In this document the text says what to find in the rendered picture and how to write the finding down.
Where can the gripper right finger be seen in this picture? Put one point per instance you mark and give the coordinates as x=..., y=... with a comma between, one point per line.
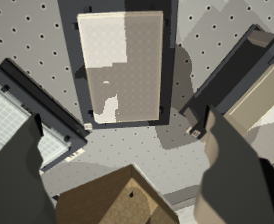
x=238, y=188

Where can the white multi-well plate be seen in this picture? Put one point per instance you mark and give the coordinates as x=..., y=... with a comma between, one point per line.
x=13, y=116

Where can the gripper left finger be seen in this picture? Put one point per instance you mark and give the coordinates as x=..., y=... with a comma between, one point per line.
x=23, y=198

